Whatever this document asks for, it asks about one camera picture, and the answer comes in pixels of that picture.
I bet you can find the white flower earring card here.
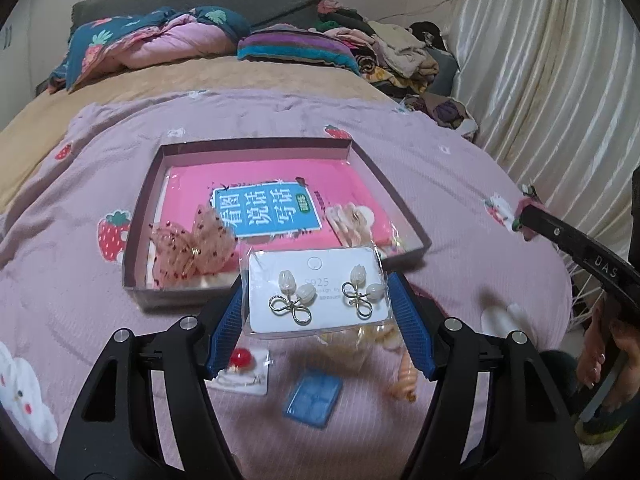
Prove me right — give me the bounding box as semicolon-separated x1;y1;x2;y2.
240;246;392;338

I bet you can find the navy pink strawberry duvet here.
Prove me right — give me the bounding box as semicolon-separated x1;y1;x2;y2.
48;6;250;92

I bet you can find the operator hand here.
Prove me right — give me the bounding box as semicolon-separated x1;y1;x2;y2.
575;294;640;411

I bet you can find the pink dotted mesh bow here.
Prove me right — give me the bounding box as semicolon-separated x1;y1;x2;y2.
150;204;236;288

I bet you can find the cream striped curtain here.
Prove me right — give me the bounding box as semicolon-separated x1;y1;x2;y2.
449;0;639;256

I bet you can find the pile of clothes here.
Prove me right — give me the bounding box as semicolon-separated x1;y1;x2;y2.
314;0;458;101

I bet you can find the cream claw hair clip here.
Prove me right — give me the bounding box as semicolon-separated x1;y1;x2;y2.
326;203;375;247

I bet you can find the red ball earring card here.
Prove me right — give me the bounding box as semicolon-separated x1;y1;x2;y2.
206;347;272;396

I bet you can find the pink book in tray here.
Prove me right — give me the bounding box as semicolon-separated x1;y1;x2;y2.
160;158;393;248

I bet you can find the dark cardboard tray box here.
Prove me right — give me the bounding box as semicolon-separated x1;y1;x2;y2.
122;138;431;310

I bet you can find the bag of dark clothes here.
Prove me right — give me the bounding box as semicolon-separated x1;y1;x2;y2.
400;92;480;143

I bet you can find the striped purple pillow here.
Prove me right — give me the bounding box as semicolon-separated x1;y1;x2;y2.
238;24;360;76

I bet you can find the pearl hair tie bag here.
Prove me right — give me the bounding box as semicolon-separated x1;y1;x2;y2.
318;322;404;356

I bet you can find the purple cartoon quilt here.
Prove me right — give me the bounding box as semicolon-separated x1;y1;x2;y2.
1;90;572;479

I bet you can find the orange spiral hair clip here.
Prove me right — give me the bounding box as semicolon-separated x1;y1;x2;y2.
390;350;418;403

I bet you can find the tan bed sheet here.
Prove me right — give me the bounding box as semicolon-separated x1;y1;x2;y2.
1;56;390;209

